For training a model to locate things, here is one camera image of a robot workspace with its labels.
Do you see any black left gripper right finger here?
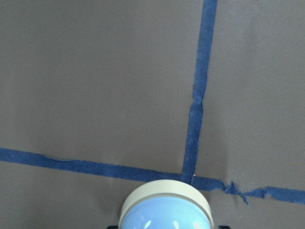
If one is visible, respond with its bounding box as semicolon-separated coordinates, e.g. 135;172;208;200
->
213;225;230;229

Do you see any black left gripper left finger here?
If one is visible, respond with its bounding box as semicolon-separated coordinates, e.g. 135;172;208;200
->
107;225;119;229

